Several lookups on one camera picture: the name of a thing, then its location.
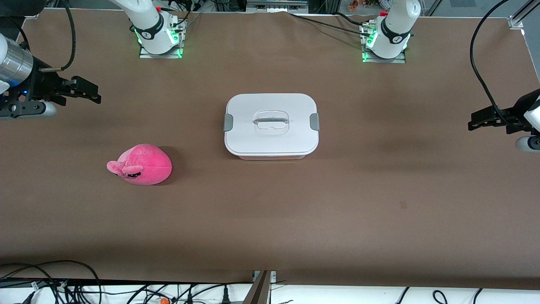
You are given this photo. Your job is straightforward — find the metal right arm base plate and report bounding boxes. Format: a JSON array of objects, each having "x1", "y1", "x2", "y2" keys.
[{"x1": 139, "y1": 23, "x2": 185, "y2": 59}]

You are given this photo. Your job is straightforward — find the white box lid grey clips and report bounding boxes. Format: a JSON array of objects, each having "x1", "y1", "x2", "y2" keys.
[{"x1": 224, "y1": 93, "x2": 320, "y2": 157}]

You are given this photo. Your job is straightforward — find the pink translucent plastic box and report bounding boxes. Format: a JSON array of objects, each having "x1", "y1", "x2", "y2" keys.
[{"x1": 238, "y1": 153, "x2": 307, "y2": 161}]

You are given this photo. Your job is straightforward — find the small colourful figurines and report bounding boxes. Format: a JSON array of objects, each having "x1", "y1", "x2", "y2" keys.
[{"x1": 348, "y1": 0, "x2": 391, "y2": 12}]

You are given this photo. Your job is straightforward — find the aluminium profile post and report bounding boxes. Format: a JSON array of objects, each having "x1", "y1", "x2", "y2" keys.
[{"x1": 242, "y1": 270, "x2": 277, "y2": 304}]

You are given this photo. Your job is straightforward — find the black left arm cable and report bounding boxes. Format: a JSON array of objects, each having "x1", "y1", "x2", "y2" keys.
[{"x1": 469, "y1": 0, "x2": 511, "y2": 125}]

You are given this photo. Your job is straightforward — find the pink plush toy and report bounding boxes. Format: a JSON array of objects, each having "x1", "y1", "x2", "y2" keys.
[{"x1": 106, "y1": 144, "x2": 173, "y2": 186}]

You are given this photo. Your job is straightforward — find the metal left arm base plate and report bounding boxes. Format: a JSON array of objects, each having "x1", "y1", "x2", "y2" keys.
[{"x1": 360, "y1": 21, "x2": 407, "y2": 64}]

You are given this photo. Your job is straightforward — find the grey metal rail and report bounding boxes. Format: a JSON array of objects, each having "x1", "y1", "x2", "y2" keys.
[{"x1": 246, "y1": 0, "x2": 309, "y2": 14}]

